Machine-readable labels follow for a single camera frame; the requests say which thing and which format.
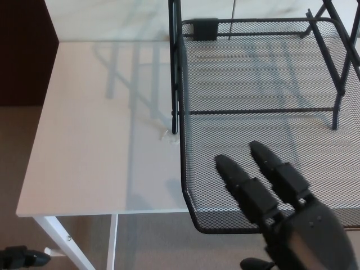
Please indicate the dark brown cabinet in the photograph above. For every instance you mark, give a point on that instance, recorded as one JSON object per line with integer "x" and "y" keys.
{"x": 25, "y": 50}

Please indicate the black mesh tray layer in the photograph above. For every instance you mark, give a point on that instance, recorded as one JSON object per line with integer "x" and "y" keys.
{"x": 225, "y": 84}

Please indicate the clear tape residue blob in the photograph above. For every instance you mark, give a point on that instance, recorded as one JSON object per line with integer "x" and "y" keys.
{"x": 168, "y": 137}

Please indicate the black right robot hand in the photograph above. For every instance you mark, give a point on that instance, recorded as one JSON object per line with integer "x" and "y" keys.
{"x": 303, "y": 236}

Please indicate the black rectangular block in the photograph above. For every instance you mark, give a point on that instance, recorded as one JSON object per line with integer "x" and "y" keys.
{"x": 206, "y": 29}

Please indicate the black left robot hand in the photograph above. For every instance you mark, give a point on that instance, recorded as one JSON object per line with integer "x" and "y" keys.
{"x": 19, "y": 257}

